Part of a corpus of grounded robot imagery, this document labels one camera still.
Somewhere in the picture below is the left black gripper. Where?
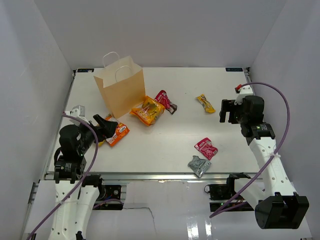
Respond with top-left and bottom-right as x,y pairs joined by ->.
76,113 -> 118,154

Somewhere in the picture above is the orange snack packet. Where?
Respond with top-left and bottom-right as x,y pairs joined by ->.
105,114 -> 130,147

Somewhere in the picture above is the yellow M&M packet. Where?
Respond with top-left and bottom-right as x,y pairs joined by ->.
196,94 -> 216,114

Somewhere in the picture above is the pink candy packet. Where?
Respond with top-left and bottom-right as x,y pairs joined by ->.
194,137 -> 218,161

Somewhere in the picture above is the large yellow snack bag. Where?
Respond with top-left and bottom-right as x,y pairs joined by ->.
130,95 -> 165,127

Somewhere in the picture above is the red candy packet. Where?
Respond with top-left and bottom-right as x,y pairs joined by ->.
154,90 -> 171,110

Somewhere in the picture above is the silver foil packet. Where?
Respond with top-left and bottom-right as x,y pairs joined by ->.
187,155 -> 212,178

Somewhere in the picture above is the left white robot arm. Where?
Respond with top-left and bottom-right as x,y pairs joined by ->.
49,112 -> 121,240

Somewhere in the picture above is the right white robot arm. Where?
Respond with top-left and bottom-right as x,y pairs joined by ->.
219,95 -> 309,229

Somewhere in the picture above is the brown paper bag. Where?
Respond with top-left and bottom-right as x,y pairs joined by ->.
94,56 -> 146,119

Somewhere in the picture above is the white front cover panel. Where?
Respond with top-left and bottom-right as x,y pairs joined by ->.
24,179 -> 313,240

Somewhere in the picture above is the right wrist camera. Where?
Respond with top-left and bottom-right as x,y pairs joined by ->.
234,84 -> 254,105

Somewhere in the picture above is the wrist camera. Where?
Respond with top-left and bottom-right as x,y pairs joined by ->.
65,105 -> 90,124
234,84 -> 254,105

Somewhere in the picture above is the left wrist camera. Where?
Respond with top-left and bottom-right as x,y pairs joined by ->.
65,105 -> 90,124

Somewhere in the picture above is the aluminium table rail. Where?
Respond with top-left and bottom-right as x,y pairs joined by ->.
44,171 -> 266,182

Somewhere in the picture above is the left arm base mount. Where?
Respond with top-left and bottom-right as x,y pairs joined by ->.
93,184 -> 124,211

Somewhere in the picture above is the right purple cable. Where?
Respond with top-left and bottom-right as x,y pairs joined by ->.
209,82 -> 291,219

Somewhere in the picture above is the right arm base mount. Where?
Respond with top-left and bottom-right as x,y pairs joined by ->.
203,184 -> 254,213

